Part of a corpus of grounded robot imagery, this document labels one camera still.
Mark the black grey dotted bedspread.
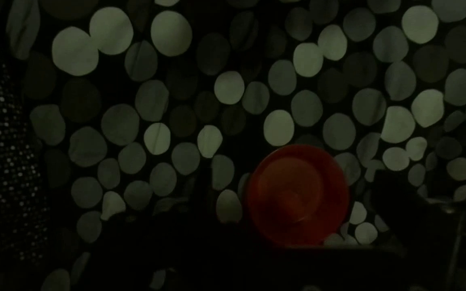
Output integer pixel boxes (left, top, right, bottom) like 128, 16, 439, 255
5, 0, 466, 291

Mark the red bowl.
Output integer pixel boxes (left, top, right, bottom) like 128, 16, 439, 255
245, 143, 350, 247

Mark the black sparkly fabric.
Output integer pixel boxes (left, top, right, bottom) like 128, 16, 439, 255
0, 29, 49, 261

